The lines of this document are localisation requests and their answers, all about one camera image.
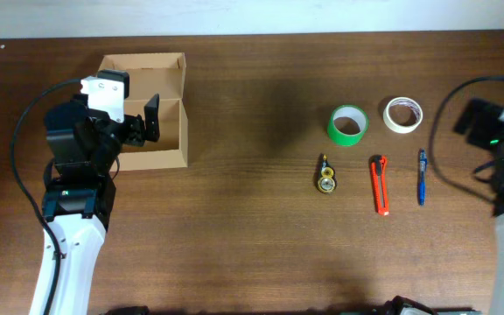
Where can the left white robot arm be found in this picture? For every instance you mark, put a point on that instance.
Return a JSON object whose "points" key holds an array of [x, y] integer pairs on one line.
{"points": [[85, 135]]}

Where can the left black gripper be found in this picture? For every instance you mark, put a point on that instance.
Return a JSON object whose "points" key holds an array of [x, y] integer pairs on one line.
{"points": [[136, 134]]}

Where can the orange utility knife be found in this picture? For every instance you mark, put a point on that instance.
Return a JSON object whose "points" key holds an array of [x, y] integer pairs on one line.
{"points": [[378, 165]]}

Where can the white masking tape roll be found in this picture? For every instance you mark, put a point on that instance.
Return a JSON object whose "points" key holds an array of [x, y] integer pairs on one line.
{"points": [[402, 115]]}

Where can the blue ballpoint pen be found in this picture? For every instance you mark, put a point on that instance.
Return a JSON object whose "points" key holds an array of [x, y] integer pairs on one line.
{"points": [[421, 184]]}

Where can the green tape roll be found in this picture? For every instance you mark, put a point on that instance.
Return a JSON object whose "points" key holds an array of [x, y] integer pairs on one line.
{"points": [[347, 125]]}

